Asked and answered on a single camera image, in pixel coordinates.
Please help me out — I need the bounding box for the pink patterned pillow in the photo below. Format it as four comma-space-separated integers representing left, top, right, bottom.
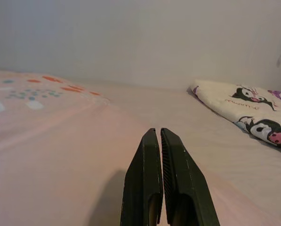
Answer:
0, 70, 281, 226

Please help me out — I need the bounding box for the white cartoon print comforter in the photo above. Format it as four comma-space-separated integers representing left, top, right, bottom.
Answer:
189, 79, 281, 152

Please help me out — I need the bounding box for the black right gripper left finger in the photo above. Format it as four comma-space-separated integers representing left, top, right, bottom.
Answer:
120, 128, 164, 226

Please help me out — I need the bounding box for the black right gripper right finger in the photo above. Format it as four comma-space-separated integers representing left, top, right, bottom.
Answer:
160, 127, 221, 226

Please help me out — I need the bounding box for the mattress with white sheet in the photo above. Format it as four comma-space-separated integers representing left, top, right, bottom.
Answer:
67, 81, 281, 212

